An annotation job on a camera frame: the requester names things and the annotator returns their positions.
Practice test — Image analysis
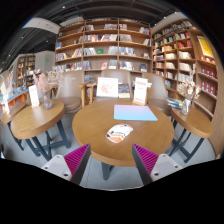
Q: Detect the wooden centre bookshelf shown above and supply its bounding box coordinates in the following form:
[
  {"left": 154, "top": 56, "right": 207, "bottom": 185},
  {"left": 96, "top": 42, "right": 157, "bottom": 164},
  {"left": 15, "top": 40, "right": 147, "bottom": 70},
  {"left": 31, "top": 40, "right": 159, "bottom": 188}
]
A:
[{"left": 55, "top": 18, "right": 152, "bottom": 76}]

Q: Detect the stack of books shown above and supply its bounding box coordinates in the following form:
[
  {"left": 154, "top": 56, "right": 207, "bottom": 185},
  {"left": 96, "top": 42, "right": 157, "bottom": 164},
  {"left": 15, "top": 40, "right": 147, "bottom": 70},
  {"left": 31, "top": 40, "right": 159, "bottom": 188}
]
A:
[{"left": 167, "top": 98, "right": 183, "bottom": 108}]

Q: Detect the yellow poster on shelf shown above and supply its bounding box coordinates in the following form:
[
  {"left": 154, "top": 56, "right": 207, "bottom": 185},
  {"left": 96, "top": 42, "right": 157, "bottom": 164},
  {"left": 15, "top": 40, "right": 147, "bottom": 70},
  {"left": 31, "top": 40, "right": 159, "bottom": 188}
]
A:
[{"left": 197, "top": 36, "right": 213, "bottom": 57}]

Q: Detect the glass vase with dried flowers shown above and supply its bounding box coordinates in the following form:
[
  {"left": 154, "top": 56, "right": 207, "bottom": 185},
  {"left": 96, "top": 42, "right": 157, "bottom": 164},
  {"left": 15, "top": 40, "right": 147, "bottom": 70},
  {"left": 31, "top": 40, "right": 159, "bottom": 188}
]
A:
[{"left": 178, "top": 72, "right": 201, "bottom": 116}]

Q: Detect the dark standing book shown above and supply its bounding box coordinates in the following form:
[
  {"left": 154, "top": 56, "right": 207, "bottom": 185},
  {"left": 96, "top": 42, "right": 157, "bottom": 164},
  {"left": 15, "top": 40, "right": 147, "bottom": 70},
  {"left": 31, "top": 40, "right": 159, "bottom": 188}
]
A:
[{"left": 118, "top": 83, "right": 130, "bottom": 98}]

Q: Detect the white sign with red text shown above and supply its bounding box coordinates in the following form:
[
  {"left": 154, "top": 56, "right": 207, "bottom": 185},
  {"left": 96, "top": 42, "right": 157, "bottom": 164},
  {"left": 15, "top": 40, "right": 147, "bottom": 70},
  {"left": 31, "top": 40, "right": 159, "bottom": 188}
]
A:
[{"left": 133, "top": 77, "right": 148, "bottom": 105}]

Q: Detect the glass vase with pink flowers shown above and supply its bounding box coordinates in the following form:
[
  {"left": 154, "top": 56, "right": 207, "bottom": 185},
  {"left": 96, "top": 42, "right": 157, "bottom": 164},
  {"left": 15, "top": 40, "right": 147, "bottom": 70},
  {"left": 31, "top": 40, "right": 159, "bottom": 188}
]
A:
[{"left": 33, "top": 66, "right": 62, "bottom": 110}]

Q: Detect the wooden right bookshelf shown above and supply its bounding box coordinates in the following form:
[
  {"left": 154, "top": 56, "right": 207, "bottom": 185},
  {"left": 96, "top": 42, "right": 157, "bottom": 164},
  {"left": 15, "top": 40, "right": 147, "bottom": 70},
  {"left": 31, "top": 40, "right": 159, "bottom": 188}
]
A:
[{"left": 151, "top": 15, "right": 224, "bottom": 155}]

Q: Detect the beige left armchair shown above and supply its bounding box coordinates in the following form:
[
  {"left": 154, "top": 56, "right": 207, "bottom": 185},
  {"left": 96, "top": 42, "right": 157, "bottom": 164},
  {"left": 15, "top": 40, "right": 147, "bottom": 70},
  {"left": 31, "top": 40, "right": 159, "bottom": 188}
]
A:
[{"left": 56, "top": 70, "right": 85, "bottom": 113}]

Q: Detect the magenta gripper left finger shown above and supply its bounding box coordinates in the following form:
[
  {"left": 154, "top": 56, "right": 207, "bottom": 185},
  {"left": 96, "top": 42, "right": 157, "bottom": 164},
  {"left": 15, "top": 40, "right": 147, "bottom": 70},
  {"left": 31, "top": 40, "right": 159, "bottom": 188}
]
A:
[{"left": 42, "top": 144, "right": 91, "bottom": 185}]

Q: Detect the beige middle armchair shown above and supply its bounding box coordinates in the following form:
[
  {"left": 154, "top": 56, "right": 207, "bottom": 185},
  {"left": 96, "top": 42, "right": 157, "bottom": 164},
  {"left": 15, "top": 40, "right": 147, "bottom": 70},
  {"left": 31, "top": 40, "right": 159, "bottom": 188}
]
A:
[{"left": 96, "top": 69, "right": 132, "bottom": 101}]

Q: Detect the wooden bookshelf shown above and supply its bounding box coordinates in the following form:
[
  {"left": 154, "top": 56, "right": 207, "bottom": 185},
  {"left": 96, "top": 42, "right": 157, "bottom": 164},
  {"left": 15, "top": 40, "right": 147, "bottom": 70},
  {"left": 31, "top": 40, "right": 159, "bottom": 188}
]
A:
[
  {"left": 55, "top": 18, "right": 152, "bottom": 76},
  {"left": 151, "top": 15, "right": 224, "bottom": 155},
  {"left": 17, "top": 55, "right": 35, "bottom": 89}
]

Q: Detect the round wooden right table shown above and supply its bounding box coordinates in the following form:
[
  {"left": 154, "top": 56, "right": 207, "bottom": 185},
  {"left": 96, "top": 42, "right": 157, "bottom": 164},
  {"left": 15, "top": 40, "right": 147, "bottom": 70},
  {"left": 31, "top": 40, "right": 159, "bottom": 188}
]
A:
[{"left": 169, "top": 107, "right": 213, "bottom": 163}]

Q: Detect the beige armchair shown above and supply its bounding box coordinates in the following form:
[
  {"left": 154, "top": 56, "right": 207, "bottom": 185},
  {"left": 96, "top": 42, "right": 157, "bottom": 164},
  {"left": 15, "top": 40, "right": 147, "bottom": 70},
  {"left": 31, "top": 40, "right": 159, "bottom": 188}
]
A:
[
  {"left": 56, "top": 70, "right": 85, "bottom": 113},
  {"left": 96, "top": 69, "right": 132, "bottom": 101},
  {"left": 142, "top": 72, "right": 171, "bottom": 116}
]

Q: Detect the white sign on left table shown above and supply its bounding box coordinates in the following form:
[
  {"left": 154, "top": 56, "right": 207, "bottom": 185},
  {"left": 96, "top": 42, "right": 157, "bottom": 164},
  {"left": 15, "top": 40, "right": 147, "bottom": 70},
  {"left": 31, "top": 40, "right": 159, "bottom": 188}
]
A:
[{"left": 29, "top": 85, "right": 40, "bottom": 107}]

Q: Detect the round wooden centre table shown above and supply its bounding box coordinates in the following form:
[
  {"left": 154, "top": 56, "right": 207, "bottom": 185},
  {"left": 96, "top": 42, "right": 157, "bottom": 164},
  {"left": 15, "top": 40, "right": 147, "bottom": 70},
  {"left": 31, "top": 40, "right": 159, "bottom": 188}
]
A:
[{"left": 72, "top": 99, "right": 174, "bottom": 180}]

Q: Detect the beige right armchair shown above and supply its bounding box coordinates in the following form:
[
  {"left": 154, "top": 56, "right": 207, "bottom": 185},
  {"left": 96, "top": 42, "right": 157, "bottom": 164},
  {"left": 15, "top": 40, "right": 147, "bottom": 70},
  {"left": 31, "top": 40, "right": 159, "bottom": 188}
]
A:
[{"left": 142, "top": 72, "right": 171, "bottom": 116}]

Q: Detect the light blue mouse pad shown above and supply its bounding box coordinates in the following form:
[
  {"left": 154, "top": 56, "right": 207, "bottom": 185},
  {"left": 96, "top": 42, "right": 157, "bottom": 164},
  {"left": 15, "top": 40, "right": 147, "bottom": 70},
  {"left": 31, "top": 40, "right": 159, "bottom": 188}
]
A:
[{"left": 114, "top": 105, "right": 157, "bottom": 121}]

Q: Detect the round wooden left table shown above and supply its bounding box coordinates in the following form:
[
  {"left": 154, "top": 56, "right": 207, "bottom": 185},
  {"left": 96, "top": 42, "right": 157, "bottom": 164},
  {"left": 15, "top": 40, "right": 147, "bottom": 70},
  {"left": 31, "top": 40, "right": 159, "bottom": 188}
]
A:
[{"left": 11, "top": 100, "right": 71, "bottom": 161}]

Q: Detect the wooden far left table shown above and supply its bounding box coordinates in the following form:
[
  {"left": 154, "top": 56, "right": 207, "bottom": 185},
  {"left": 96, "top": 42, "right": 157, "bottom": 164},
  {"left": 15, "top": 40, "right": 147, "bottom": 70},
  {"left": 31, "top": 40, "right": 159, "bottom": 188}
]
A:
[{"left": 1, "top": 102, "right": 26, "bottom": 150}]

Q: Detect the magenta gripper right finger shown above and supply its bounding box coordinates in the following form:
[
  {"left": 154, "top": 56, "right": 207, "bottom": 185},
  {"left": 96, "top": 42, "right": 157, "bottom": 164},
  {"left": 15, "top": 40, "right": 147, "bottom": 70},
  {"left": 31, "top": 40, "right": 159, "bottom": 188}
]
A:
[{"left": 132, "top": 144, "right": 182, "bottom": 185}]

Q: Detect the orange patterned computer mouse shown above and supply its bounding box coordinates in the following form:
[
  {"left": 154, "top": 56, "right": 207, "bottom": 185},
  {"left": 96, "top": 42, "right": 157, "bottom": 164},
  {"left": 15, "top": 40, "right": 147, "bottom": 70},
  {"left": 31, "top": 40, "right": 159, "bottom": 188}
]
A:
[{"left": 106, "top": 123, "right": 133, "bottom": 143}]

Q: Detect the round wooden table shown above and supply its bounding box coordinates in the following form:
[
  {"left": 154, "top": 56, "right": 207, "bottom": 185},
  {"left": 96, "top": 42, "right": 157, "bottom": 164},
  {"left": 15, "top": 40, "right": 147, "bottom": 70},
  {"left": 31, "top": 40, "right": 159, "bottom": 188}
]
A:
[
  {"left": 11, "top": 100, "right": 71, "bottom": 161},
  {"left": 72, "top": 99, "right": 174, "bottom": 180},
  {"left": 169, "top": 107, "right": 213, "bottom": 163}
]

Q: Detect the white sign with red drawing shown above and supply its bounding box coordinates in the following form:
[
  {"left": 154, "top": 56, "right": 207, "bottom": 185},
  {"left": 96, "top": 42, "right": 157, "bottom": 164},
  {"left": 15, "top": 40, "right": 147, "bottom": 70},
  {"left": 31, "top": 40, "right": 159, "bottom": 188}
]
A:
[{"left": 96, "top": 77, "right": 118, "bottom": 98}]

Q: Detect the wooden far left bookshelf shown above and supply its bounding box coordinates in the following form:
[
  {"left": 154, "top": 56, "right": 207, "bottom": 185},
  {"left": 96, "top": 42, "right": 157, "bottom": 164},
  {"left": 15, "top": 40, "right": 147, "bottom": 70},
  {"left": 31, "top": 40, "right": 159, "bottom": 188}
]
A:
[{"left": 17, "top": 55, "right": 35, "bottom": 89}]

